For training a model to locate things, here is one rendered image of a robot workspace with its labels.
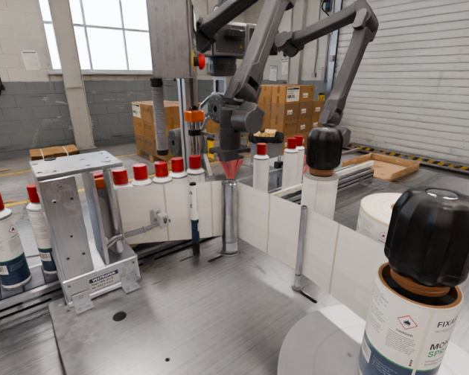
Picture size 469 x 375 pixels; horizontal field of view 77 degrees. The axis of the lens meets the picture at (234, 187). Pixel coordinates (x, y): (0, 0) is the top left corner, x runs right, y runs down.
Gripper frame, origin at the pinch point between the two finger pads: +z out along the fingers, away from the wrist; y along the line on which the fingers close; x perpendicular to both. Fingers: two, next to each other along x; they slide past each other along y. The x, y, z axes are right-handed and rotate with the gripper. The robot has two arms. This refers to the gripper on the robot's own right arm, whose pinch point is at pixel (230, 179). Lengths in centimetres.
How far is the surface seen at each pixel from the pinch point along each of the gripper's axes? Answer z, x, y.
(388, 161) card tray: 17, 9, 118
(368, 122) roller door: 44, 196, 442
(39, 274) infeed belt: 14, 6, -49
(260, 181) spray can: 5.3, 4.1, 15.5
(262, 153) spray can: -4.1, 4.5, 16.4
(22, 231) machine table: 19, 43, -50
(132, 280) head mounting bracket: 12.8, -10.0, -33.4
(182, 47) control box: -33.8, 5.9, -9.9
